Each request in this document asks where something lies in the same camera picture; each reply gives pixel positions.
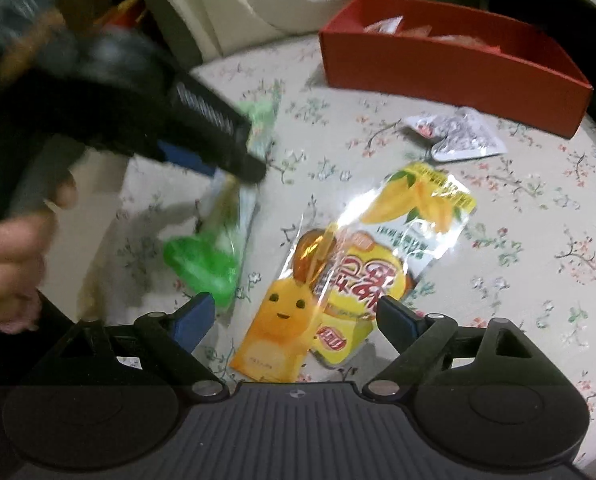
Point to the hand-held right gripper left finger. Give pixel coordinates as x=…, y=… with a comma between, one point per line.
x=195, y=317

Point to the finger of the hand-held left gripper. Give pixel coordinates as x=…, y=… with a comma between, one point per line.
x=187, y=159
x=212, y=125

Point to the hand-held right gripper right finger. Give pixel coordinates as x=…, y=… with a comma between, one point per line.
x=400, y=322

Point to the green snack packet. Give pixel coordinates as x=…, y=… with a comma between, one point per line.
x=212, y=260

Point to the yellow chips bag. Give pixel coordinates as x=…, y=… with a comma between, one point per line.
x=283, y=330

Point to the red cardboard box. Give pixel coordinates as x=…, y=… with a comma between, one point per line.
x=428, y=70

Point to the person's left hand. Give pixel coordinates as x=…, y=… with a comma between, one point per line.
x=12, y=260

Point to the yellow mango snack packet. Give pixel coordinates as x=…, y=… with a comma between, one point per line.
x=428, y=200

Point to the white black-lettered snack packet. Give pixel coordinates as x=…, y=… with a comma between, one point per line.
x=463, y=137

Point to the orange red snack packet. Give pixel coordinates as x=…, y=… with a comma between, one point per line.
x=453, y=40

